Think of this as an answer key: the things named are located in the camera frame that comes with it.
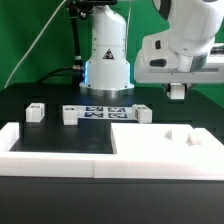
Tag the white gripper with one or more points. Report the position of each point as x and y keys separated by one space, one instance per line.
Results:
x=156 y=62

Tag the white square tabletop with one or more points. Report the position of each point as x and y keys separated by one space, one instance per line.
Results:
x=163 y=142

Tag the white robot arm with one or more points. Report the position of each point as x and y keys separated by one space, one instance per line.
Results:
x=192 y=27

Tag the fiducial tag sheet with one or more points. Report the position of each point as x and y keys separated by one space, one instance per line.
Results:
x=104 y=112

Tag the white U-shaped fence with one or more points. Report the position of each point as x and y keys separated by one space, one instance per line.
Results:
x=79 y=165

